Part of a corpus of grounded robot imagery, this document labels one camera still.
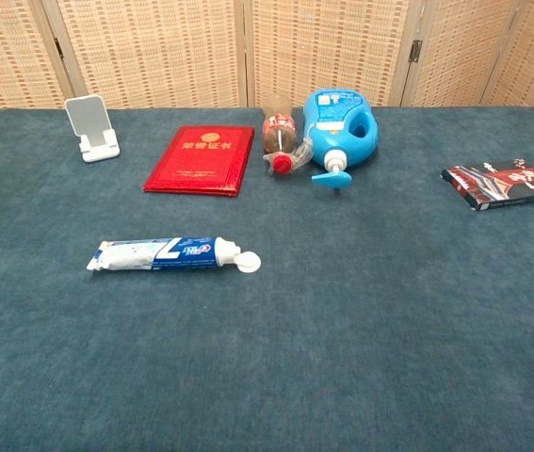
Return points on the blue and white toothpaste tube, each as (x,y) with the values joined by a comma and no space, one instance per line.
(172,256)

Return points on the cola bottle with red cap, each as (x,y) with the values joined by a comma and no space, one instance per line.
(278,136)

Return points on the red certificate booklet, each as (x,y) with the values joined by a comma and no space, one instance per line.
(200,162)

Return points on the blue pump detergent bottle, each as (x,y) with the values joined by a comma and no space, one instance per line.
(337,127)

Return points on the woven bamboo folding screen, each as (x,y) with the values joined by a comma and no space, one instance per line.
(163,52)

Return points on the white phone stand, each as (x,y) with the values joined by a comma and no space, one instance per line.
(88,117)

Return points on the black and red flat box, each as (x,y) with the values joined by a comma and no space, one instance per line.
(502,183)

